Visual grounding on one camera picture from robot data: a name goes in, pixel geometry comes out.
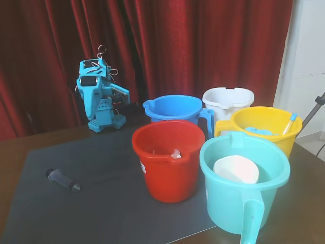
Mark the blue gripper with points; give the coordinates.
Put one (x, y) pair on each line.
(89, 94)

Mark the clear plastic syringe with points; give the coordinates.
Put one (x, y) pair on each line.
(62, 179)

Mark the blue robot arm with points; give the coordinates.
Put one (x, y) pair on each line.
(89, 99)

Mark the blue plastic bucket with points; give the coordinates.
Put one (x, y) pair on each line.
(175, 115)

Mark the red curtain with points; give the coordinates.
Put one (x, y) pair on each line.
(177, 45)

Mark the white bucket sticker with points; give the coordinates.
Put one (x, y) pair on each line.
(143, 167)

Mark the clear plastic item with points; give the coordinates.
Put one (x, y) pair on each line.
(176, 154)

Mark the white plastic bucket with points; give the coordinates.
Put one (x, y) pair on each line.
(223, 99)

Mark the red plastic bucket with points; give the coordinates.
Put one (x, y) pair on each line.
(172, 180)

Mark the dark grey mat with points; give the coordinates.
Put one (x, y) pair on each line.
(89, 203)

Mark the white bowl-shaped mask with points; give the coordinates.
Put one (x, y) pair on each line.
(236, 169)

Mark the blue crumpled glove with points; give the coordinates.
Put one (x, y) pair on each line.
(259, 131)

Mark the teal plastic bucket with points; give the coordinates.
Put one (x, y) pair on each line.
(228, 203)

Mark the blue-capped test tube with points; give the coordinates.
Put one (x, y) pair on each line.
(289, 124)

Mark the yellow plastic bucket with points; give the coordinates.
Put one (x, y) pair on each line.
(287, 142)

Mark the grey stand leg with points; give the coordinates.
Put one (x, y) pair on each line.
(313, 109)

